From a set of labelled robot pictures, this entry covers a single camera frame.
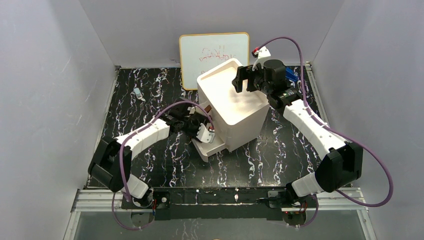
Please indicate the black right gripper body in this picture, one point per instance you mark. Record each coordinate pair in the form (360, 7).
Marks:
(251, 80)

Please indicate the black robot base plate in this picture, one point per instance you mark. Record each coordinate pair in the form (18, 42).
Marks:
(269, 203)

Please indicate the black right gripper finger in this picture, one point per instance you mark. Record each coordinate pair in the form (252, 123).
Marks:
(242, 73)
(252, 84)

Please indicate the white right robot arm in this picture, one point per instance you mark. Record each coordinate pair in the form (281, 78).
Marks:
(341, 160)

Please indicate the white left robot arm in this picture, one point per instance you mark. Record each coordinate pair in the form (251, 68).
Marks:
(112, 159)

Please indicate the yellow framed whiteboard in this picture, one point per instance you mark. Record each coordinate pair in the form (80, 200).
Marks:
(200, 53)

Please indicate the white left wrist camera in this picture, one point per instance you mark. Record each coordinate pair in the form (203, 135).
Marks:
(205, 134)

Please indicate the brown leather drawer pull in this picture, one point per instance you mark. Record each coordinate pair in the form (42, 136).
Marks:
(208, 108)

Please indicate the white bottom drawer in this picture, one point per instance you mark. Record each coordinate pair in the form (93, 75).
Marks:
(207, 150)

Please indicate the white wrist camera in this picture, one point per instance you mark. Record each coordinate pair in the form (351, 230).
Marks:
(261, 55)
(205, 134)

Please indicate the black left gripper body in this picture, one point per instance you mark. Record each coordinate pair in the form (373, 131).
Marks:
(192, 126)

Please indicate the aluminium rail frame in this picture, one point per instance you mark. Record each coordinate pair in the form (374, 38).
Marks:
(97, 215)

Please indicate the blue plastic clamp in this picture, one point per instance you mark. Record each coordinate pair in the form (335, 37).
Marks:
(291, 75)

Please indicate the white drawer organizer box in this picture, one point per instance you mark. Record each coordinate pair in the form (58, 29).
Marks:
(238, 118)

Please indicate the small light blue eraser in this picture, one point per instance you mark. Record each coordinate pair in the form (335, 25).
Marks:
(138, 94)

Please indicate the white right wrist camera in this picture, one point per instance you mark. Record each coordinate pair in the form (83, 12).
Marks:
(261, 55)

